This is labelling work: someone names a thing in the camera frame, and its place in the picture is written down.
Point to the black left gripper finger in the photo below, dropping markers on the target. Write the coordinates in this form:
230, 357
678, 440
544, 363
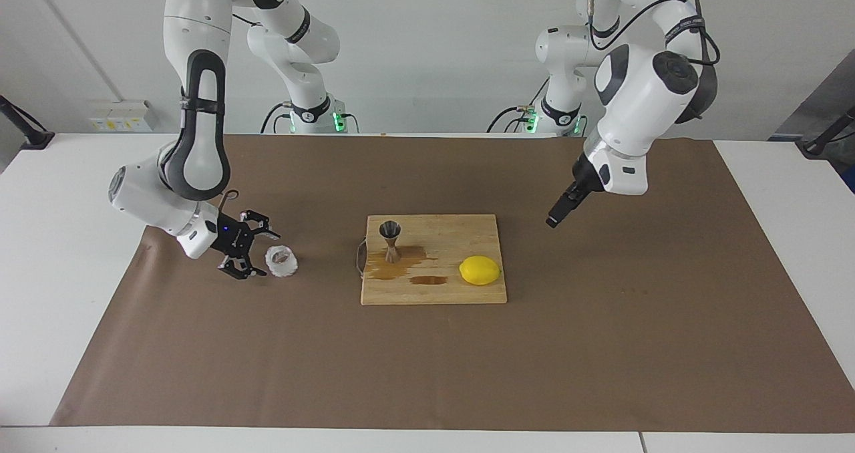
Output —
564, 209

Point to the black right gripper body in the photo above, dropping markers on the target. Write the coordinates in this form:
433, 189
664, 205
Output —
230, 236

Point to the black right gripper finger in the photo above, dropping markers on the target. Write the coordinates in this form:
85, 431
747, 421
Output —
260, 222
237, 266

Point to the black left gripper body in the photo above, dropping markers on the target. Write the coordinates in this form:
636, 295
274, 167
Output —
588, 176

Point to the clear textured glass cup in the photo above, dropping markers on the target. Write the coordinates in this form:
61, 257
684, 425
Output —
282, 266

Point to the steel double jigger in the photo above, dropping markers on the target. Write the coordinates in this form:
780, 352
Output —
390, 228

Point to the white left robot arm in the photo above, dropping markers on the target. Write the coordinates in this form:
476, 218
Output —
641, 105

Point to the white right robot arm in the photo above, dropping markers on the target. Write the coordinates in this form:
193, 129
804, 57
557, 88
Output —
194, 19

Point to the brown paper table mat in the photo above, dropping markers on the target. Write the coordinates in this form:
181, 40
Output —
267, 359

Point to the yellow lemon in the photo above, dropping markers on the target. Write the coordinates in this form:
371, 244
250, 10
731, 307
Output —
479, 270

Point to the wooden cutting board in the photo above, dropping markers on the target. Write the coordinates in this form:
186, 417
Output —
434, 292

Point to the black clamp stand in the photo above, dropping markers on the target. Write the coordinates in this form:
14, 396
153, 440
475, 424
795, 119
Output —
815, 147
37, 139

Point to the blue plastic item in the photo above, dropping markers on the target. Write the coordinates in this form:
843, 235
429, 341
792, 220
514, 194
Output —
851, 179

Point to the white wall socket panel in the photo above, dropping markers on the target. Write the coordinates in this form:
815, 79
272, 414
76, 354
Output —
120, 115

